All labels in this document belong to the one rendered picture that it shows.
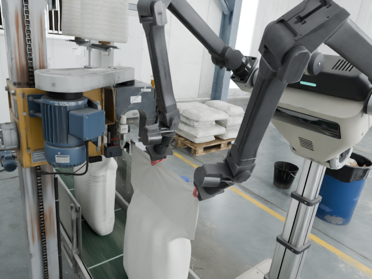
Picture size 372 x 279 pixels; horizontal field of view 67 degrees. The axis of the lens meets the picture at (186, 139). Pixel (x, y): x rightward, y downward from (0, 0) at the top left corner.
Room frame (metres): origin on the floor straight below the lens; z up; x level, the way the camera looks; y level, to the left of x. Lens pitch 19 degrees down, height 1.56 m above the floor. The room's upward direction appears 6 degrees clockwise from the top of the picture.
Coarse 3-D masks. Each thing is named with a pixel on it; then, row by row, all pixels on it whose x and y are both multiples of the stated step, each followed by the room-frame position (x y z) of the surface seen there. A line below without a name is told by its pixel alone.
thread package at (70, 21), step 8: (64, 0) 1.21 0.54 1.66; (72, 0) 1.20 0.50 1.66; (64, 8) 1.21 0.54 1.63; (72, 8) 1.20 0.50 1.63; (64, 16) 1.21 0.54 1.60; (72, 16) 1.20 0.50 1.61; (64, 24) 1.21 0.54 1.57; (72, 24) 1.20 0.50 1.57; (64, 32) 1.21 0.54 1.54; (72, 32) 1.20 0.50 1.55
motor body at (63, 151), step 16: (48, 112) 0.89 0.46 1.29; (64, 112) 0.91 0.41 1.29; (48, 128) 0.91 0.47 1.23; (64, 128) 0.91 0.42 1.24; (48, 144) 0.91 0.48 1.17; (64, 144) 0.91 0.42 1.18; (80, 144) 0.95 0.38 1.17; (48, 160) 0.90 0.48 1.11; (64, 160) 0.89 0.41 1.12; (80, 160) 0.93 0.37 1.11
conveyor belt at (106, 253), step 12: (60, 168) 2.24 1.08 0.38; (72, 168) 2.27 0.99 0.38; (72, 180) 2.05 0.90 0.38; (72, 192) 1.88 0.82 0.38; (120, 216) 1.64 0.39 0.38; (84, 228) 1.48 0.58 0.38; (120, 228) 1.52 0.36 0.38; (84, 240) 1.37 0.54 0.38; (96, 240) 1.38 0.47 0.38; (108, 240) 1.39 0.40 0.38; (120, 240) 1.40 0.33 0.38; (84, 252) 1.27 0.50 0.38; (96, 252) 1.28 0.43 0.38; (108, 252) 1.29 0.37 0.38; (120, 252) 1.30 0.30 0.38; (96, 264) 1.20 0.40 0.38; (108, 264) 1.21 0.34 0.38; (120, 264) 1.22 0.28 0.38; (96, 276) 1.12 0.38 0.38; (108, 276) 1.13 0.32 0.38; (120, 276) 1.14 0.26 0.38
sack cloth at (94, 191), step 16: (112, 160) 1.46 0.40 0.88; (80, 176) 1.50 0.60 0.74; (96, 176) 1.43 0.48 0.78; (112, 176) 1.49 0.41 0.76; (80, 192) 1.48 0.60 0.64; (96, 192) 1.44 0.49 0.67; (112, 192) 1.51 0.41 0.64; (96, 208) 1.44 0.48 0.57; (112, 208) 1.52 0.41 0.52; (96, 224) 1.43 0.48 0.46; (112, 224) 1.50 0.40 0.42
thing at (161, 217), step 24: (144, 168) 1.14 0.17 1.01; (168, 168) 1.01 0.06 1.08; (144, 192) 1.13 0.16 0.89; (168, 192) 0.99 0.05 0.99; (192, 192) 0.89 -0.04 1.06; (144, 216) 1.04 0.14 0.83; (168, 216) 0.98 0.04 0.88; (192, 216) 0.87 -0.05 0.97; (144, 240) 0.99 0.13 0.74; (168, 240) 0.91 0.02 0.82; (144, 264) 0.97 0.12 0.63; (168, 264) 0.89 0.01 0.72
